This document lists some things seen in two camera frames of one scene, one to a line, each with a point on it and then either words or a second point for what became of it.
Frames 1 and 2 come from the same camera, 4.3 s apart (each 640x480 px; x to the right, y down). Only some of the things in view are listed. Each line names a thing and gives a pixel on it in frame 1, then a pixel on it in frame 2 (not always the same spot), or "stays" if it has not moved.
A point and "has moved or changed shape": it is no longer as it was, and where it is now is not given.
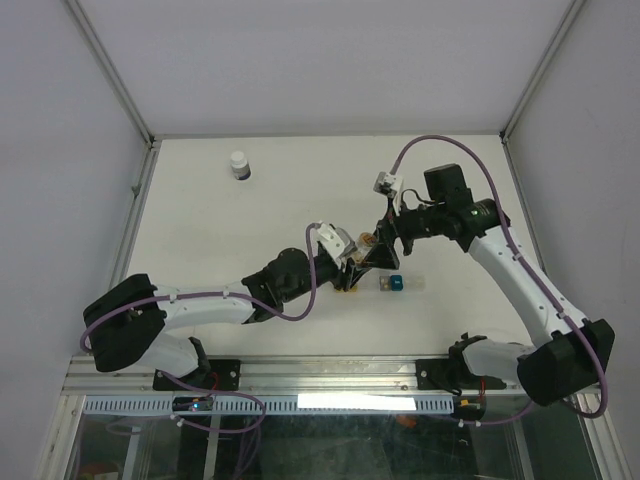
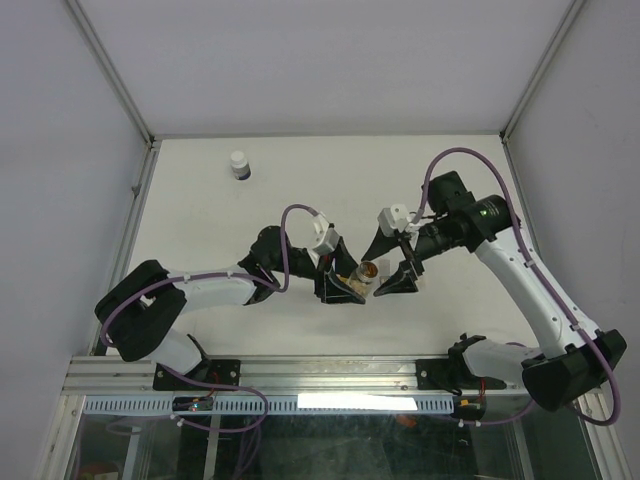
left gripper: x=346 y=278 to x=326 y=283
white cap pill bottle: x=240 y=165 stays
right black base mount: x=446 y=375 stays
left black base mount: x=224 y=374 stays
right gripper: x=383 y=254 to x=404 y=280
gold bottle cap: x=367 y=238 has moved or changed shape
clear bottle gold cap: x=366 y=241 to x=366 y=273
